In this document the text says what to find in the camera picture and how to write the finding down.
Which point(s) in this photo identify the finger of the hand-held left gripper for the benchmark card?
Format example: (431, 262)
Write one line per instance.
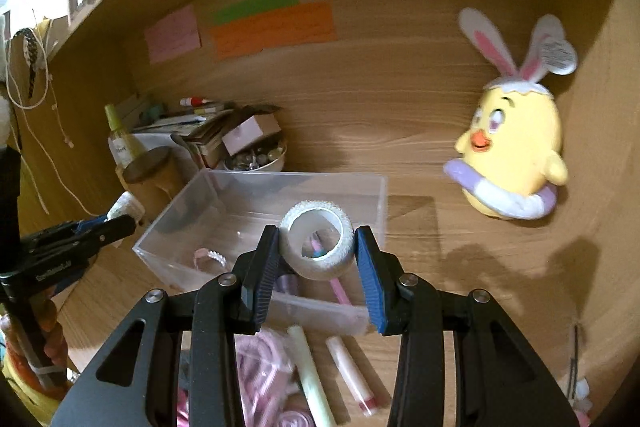
(117, 228)
(90, 224)

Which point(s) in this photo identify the orange sticky note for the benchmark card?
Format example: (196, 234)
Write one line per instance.
(275, 32)

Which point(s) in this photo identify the dark brown mug lid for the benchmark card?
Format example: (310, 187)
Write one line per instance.
(147, 163)

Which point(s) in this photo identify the small pink white box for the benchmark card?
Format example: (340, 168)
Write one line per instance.
(250, 133)

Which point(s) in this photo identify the white lace tape roll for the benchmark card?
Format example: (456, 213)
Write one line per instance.
(330, 264)

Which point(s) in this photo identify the bowl of metal clips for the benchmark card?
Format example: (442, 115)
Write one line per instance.
(255, 159)

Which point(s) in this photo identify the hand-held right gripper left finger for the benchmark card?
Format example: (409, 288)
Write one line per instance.
(267, 267)

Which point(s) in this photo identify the red white marker pen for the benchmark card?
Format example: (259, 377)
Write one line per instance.
(197, 101)

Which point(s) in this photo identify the teal small box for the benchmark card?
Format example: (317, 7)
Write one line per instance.
(155, 111)

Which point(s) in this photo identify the clear pink tube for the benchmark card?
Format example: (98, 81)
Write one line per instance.
(350, 367)

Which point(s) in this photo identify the brown ceramic mug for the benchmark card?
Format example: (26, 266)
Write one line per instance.
(160, 187)

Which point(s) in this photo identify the stack of booklets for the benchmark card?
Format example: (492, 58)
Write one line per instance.
(200, 129)

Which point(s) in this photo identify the pink white fabric item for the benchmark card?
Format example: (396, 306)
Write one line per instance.
(577, 399)

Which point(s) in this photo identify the pink pen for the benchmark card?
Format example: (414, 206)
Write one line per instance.
(337, 289)

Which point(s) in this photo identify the green spray bottle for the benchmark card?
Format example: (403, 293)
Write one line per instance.
(117, 142)

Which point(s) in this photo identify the green sticky note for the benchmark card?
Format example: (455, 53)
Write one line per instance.
(255, 7)

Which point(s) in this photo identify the orange yellow clothing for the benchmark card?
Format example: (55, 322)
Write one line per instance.
(22, 387)

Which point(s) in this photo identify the clear plastic storage box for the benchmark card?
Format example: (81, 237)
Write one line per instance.
(225, 197)

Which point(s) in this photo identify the pink sticky note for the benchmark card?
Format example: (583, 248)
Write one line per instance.
(172, 34)

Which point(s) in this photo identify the yellow chick plush toy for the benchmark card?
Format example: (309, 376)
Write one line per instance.
(505, 147)

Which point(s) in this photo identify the white small bottle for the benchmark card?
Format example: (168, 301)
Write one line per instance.
(312, 377)

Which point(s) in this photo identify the white paper sheet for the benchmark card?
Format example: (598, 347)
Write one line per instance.
(150, 141)

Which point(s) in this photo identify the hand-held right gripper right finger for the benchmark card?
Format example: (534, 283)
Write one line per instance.
(370, 277)

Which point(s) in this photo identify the person's left hand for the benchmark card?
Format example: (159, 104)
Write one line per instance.
(56, 342)

